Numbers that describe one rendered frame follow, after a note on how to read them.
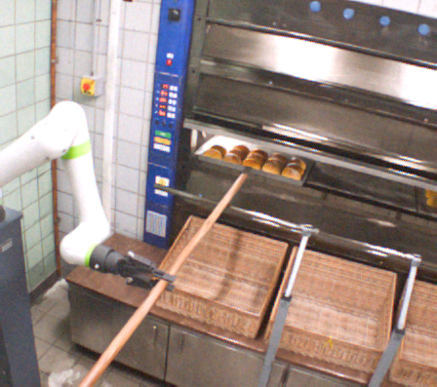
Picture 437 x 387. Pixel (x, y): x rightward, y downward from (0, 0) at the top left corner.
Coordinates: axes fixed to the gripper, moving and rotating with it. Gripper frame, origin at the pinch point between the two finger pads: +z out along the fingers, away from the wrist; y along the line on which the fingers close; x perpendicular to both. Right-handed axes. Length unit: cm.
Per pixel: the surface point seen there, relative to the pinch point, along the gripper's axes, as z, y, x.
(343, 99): 39, -46, -100
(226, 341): 16, 63, -45
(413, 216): 85, 2, -99
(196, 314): -2, 58, -50
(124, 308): -39, 67, -47
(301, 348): 50, 57, -50
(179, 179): -36, 17, -101
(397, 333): 85, 25, -39
